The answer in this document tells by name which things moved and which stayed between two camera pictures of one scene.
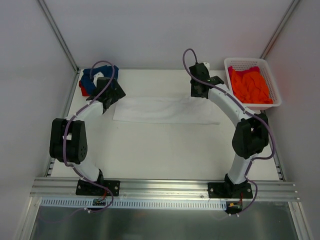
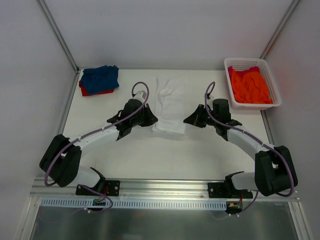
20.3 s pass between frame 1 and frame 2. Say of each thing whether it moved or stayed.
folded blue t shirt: stayed
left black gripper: moved
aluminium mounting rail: stayed
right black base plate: stayed
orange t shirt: stayed
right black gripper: moved
